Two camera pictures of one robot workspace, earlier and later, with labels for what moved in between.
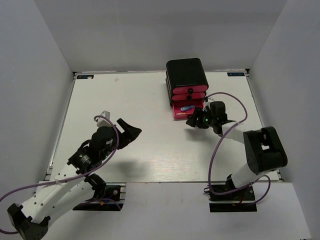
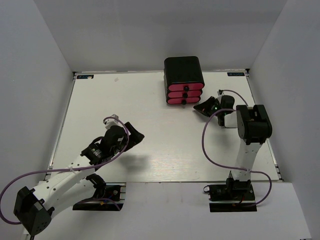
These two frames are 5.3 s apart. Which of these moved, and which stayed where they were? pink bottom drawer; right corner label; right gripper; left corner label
Moved: pink bottom drawer; right gripper
Stayed: right corner label; left corner label
